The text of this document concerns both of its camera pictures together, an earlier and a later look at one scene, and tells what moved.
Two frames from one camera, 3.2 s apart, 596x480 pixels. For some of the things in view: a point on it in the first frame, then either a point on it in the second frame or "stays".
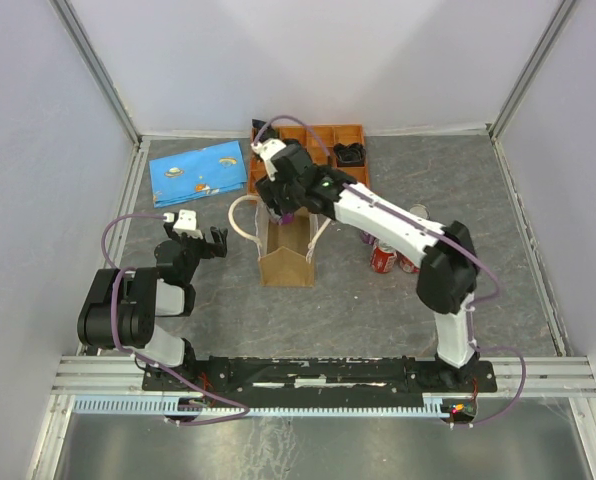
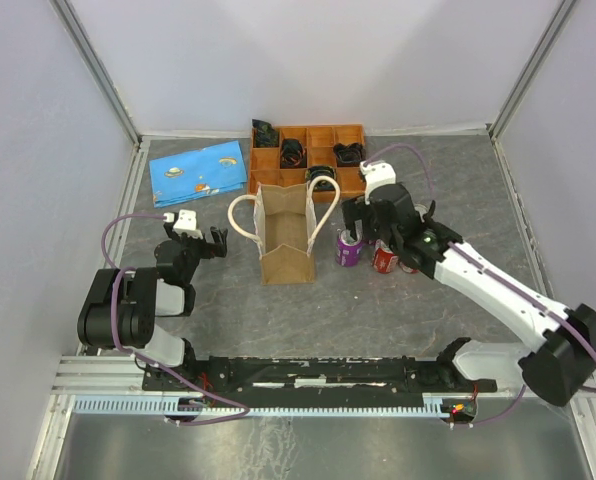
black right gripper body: [286, 197] to [378, 230]
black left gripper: [216, 249] stays
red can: [383, 257] stays
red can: [406, 263] stays
